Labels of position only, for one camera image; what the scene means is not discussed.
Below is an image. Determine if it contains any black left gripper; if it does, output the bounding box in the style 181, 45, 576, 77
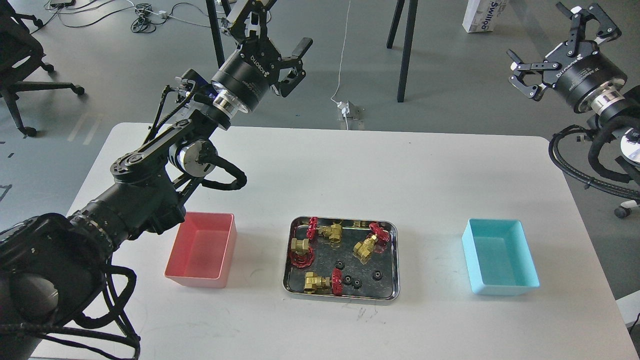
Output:
211, 0, 313, 113

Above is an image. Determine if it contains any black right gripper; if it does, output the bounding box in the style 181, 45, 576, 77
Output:
506, 2, 629, 114

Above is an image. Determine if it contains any brass valve red handle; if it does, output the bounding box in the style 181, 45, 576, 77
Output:
288, 237, 315, 269

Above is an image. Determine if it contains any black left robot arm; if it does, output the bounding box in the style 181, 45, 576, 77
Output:
1, 0, 313, 360

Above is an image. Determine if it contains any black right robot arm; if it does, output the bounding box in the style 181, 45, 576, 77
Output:
507, 2, 639, 201

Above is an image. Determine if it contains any white cardboard box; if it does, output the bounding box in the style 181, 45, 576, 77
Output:
462, 0, 509, 34

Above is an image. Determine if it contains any pink plastic box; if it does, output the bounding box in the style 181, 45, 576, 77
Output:
164, 212, 237, 289

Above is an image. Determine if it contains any blue plastic box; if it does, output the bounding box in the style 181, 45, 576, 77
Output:
461, 218, 540, 296

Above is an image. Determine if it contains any brass valve top right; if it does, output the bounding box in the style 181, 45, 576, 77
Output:
352, 222, 391, 265

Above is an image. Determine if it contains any brass valve bottom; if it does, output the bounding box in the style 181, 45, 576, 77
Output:
302, 268, 343, 296

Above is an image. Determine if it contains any black stand leg left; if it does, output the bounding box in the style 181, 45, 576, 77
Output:
205, 0, 226, 68

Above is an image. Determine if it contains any black stand leg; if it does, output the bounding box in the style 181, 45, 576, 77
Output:
386, 0, 419, 103
205, 0, 226, 68

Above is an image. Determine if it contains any white power adapter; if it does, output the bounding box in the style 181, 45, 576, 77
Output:
337, 101, 361, 121

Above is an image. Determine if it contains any white chair caster base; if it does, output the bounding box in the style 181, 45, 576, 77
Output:
614, 200, 640, 219

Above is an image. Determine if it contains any black stand leg right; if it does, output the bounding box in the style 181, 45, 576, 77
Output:
386, 0, 419, 103

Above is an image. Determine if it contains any metal tray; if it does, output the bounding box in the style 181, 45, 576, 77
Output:
282, 216, 400, 301

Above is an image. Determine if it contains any black office chair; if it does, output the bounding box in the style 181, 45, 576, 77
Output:
0, 0, 85, 137

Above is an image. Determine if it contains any white cable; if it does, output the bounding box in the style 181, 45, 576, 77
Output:
330, 0, 353, 132

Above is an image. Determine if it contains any black cable bundle floor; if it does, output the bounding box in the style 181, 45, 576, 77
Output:
130, 3, 157, 34

